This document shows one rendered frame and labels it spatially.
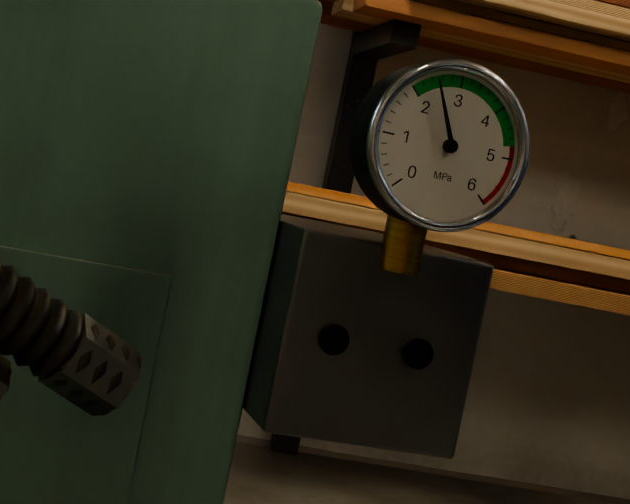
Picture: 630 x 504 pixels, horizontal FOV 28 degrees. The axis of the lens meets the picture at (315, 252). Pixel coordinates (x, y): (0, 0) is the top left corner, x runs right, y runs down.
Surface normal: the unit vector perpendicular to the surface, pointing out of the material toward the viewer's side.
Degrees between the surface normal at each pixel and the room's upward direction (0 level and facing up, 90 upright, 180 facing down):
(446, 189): 90
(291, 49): 90
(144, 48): 90
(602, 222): 90
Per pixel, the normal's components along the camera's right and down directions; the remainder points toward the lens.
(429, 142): 0.25, 0.11
